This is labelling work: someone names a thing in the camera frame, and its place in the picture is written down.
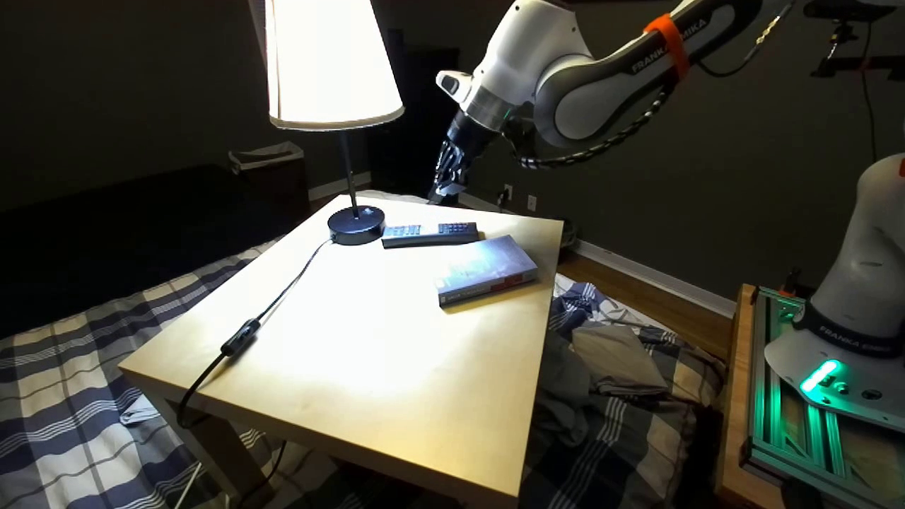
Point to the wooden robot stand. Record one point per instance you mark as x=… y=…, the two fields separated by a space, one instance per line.
x=735 y=485

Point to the blue plaid blanket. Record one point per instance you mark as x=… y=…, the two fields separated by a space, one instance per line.
x=74 y=434

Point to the black remote control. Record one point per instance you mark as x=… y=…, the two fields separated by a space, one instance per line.
x=428 y=235

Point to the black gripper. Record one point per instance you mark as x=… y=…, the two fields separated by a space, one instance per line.
x=462 y=143

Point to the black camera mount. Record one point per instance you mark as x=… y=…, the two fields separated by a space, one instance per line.
x=844 y=15

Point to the dark side cabinet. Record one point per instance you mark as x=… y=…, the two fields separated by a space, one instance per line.
x=278 y=174

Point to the light wooden table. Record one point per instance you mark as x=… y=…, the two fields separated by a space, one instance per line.
x=342 y=349

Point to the white shade table lamp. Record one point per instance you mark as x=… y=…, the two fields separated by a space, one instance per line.
x=328 y=72

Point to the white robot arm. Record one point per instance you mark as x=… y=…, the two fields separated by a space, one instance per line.
x=847 y=349

